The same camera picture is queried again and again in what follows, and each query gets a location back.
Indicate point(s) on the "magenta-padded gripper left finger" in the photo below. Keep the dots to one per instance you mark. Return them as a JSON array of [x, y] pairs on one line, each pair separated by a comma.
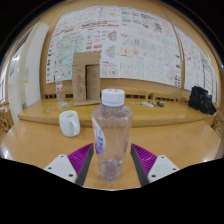
[[80, 160]]

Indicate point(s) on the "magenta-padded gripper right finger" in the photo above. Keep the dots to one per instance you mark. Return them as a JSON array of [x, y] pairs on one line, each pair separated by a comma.
[[145, 160]]

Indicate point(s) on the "clear white-capped plastic bottle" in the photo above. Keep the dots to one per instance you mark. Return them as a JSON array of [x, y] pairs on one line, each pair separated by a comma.
[[112, 133]]

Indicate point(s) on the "small red-labelled water bottle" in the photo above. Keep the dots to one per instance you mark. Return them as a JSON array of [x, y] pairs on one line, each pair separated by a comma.
[[59, 91]]

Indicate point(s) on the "white ceramic mug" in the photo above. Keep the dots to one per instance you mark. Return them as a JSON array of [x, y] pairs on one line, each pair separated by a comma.
[[69, 124]]

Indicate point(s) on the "small white rectangular device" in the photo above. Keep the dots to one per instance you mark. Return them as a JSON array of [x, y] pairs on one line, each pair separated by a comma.
[[146, 104]]

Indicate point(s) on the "small colourful sticker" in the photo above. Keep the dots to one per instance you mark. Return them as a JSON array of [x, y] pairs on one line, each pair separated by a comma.
[[50, 109], [64, 105]]

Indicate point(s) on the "small black object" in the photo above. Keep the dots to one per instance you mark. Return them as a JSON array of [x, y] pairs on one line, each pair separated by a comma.
[[160, 104]]

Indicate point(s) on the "wooden chair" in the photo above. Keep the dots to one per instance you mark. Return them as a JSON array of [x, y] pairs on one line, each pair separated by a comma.
[[6, 118], [219, 126]]

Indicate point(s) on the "black bag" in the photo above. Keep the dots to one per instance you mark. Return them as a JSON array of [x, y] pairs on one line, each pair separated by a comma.
[[201, 100]]

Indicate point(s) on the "standing brown cardboard box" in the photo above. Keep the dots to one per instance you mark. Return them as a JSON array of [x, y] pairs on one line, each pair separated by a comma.
[[86, 76]]

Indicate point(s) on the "printed paper wall posters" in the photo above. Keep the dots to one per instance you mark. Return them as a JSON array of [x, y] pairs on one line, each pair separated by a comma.
[[140, 40]]

